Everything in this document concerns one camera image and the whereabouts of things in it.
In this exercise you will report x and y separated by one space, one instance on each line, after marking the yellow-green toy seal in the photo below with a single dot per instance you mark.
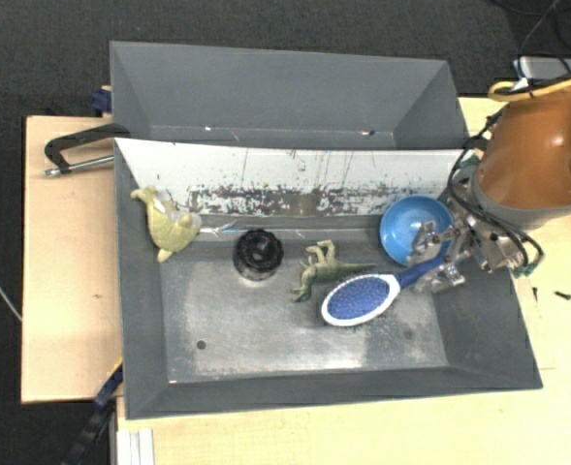
168 230

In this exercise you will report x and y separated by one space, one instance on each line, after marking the blue bowl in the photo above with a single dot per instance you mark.
401 230

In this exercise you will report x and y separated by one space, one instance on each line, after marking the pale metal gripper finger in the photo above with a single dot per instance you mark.
442 279
430 240

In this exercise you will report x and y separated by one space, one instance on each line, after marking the small black screw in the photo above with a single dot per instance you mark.
563 296

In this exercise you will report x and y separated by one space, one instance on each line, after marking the black ribbed round cap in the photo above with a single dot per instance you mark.
258 255

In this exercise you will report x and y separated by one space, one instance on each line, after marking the pale wood board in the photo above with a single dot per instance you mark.
67 269

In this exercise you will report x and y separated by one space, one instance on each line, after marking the green toy dinosaur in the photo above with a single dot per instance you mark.
321 271

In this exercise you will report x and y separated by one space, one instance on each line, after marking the blue and white hairbrush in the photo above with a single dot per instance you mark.
358 300

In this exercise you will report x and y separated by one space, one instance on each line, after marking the grey metal bin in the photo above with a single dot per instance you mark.
265 332

